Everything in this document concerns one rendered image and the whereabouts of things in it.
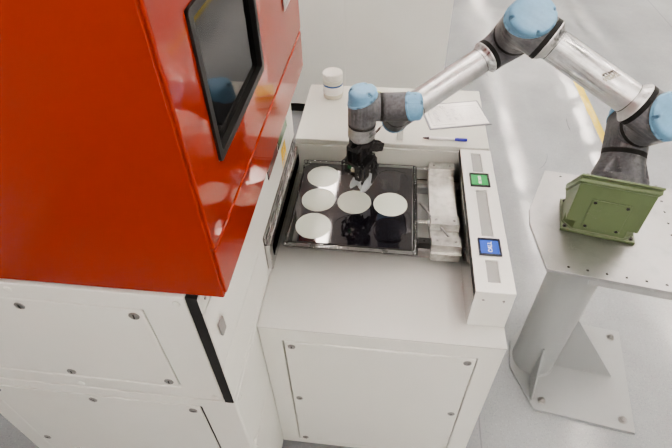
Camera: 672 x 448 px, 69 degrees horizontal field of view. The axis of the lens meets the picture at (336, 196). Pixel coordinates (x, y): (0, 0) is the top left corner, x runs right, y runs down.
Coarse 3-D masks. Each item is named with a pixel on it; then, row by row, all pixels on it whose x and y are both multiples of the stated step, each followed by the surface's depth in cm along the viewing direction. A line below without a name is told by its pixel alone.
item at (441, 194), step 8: (432, 176) 158; (440, 176) 158; (448, 176) 158; (432, 184) 155; (440, 184) 155; (448, 184) 155; (432, 192) 152; (440, 192) 152; (448, 192) 152; (432, 200) 150; (440, 200) 150; (448, 200) 150; (432, 208) 147; (440, 208) 147; (448, 208) 147; (456, 216) 145; (432, 232) 140; (440, 232) 140; (448, 232) 140; (456, 232) 140; (432, 256) 135; (440, 256) 135; (448, 256) 134; (456, 256) 134
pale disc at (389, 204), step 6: (378, 198) 148; (384, 198) 148; (390, 198) 148; (396, 198) 148; (402, 198) 148; (378, 204) 146; (384, 204) 146; (390, 204) 146; (396, 204) 146; (402, 204) 146; (378, 210) 144; (384, 210) 144; (390, 210) 144; (396, 210) 144; (402, 210) 144
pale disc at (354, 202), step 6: (348, 192) 150; (354, 192) 150; (360, 192) 150; (342, 198) 148; (348, 198) 148; (354, 198) 148; (360, 198) 148; (366, 198) 148; (342, 204) 146; (348, 204) 146; (354, 204) 146; (360, 204) 146; (366, 204) 146; (348, 210) 145; (354, 210) 144; (360, 210) 144
